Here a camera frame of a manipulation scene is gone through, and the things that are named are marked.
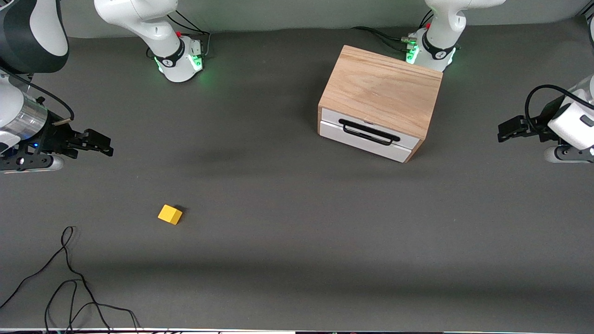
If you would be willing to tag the yellow wooden block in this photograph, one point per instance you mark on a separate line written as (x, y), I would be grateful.
(170, 215)

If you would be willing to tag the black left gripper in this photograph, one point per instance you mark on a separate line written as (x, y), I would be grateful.
(534, 125)

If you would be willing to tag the wooden drawer cabinet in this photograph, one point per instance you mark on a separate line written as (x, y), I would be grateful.
(383, 88)

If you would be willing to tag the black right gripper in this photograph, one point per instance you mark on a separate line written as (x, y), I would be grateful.
(52, 139)

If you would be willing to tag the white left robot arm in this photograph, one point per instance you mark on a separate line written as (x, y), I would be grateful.
(441, 28)

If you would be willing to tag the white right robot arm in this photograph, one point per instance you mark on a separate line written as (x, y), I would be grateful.
(153, 28)

